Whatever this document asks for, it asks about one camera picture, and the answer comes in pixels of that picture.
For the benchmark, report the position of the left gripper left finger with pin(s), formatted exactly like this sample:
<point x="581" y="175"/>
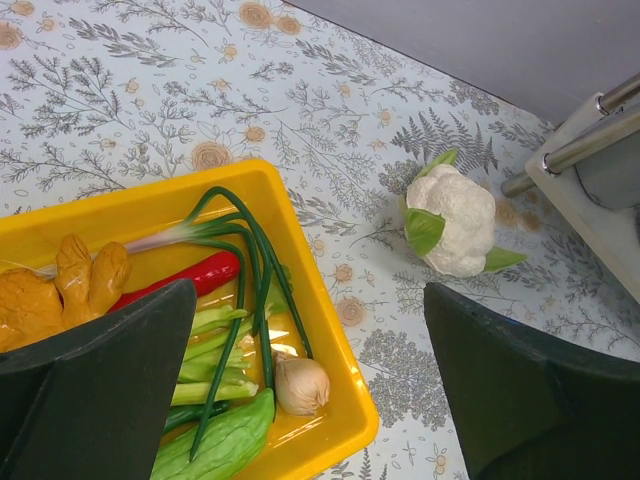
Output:
<point x="91" y="403"/>

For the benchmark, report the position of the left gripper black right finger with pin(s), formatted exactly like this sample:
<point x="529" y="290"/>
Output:
<point x="529" y="405"/>

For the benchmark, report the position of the white two-tier shelf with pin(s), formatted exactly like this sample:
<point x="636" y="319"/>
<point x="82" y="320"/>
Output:
<point x="589" y="170"/>

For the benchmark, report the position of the green chili pepper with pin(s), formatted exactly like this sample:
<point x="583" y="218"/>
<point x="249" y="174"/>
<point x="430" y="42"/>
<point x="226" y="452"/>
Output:
<point x="180" y="415"/>

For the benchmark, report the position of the ginger root in tray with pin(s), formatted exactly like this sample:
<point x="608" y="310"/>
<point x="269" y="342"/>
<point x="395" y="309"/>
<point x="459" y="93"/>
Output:
<point x="84" y="288"/>

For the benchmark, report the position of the green celery stalks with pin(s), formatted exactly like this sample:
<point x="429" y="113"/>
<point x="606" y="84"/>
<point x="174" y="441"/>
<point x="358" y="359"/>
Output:
<point x="219" y="345"/>

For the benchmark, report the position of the green vegetable in tray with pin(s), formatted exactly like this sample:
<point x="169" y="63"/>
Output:
<point x="231" y="441"/>

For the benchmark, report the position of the yellow plastic tray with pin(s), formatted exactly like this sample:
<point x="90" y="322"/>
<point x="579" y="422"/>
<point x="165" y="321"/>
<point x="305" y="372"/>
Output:
<point x="297" y="448"/>

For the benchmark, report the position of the red chili pepper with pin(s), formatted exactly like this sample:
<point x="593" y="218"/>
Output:
<point x="206" y="276"/>

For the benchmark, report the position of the white cauliflower with leaves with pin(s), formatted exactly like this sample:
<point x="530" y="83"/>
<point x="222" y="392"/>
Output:
<point x="449" y="222"/>

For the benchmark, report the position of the beige garlic bulb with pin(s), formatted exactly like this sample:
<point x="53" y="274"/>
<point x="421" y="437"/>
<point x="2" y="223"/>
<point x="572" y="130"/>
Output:
<point x="302" y="385"/>

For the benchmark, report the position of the green scallion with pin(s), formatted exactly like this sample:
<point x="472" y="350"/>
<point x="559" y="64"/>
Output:
<point x="222" y="221"/>

